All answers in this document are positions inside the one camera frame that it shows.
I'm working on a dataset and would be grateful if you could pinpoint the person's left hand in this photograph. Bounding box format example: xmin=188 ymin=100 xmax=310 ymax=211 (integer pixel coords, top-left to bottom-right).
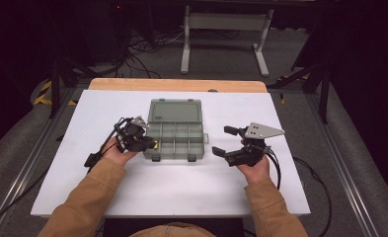
xmin=103 ymin=136 xmax=138 ymax=167

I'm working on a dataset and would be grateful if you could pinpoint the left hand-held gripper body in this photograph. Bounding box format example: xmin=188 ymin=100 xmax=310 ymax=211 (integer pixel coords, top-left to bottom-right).
xmin=116 ymin=116 xmax=150 ymax=153

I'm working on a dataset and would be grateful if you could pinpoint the white metal stand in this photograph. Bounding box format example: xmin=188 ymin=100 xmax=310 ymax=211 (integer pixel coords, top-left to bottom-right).
xmin=180 ymin=5 xmax=275 ymax=78

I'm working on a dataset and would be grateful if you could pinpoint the person's right hand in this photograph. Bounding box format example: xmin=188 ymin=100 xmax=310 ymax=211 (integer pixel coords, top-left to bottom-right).
xmin=236 ymin=156 xmax=271 ymax=186

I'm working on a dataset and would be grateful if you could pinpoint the yellow black floor tape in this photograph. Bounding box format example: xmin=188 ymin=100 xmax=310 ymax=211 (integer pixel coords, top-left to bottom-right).
xmin=33 ymin=80 xmax=78 ymax=107

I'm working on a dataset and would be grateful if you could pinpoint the wooden table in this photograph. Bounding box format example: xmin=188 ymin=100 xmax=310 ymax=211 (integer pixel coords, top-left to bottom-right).
xmin=88 ymin=77 xmax=269 ymax=94

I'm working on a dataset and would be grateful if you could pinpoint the right hand-held gripper cable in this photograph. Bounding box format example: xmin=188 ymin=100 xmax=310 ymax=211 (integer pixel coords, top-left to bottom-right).
xmin=264 ymin=146 xmax=334 ymax=237

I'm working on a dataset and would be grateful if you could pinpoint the white board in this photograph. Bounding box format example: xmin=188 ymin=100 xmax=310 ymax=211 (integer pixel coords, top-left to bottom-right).
xmin=31 ymin=89 xmax=312 ymax=218

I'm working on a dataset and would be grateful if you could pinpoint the person's torso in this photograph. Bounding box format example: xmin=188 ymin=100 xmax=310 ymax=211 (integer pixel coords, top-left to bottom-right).
xmin=128 ymin=221 xmax=217 ymax=237

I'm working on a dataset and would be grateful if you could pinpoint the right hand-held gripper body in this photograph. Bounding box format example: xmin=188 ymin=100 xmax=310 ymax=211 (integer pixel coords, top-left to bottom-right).
xmin=225 ymin=121 xmax=285 ymax=168

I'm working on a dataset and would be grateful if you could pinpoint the bundle of black floor cables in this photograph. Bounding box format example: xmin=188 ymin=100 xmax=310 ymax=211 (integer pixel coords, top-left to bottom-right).
xmin=114 ymin=28 xmax=187 ymax=79

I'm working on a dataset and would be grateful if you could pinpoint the black metal stand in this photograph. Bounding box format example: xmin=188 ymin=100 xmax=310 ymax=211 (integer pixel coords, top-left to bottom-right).
xmin=268 ymin=60 xmax=333 ymax=125
xmin=47 ymin=55 xmax=99 ymax=120

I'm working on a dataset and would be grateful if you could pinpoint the left hand-held gripper cable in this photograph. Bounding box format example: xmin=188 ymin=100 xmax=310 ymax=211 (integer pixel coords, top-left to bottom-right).
xmin=0 ymin=118 xmax=131 ymax=231

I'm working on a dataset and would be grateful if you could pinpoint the aluminium floor rail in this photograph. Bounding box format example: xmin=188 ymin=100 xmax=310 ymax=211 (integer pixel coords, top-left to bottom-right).
xmin=304 ymin=93 xmax=382 ymax=237
xmin=0 ymin=88 xmax=86 ymax=237

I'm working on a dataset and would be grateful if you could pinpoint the hand-held gripper cable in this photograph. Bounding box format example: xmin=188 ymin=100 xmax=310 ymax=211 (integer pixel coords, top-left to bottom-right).
xmin=264 ymin=146 xmax=334 ymax=237
xmin=0 ymin=118 xmax=131 ymax=231

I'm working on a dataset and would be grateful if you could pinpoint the grey translucent compartment box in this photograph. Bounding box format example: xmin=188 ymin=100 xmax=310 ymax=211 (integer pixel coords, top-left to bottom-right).
xmin=142 ymin=98 xmax=210 ymax=163

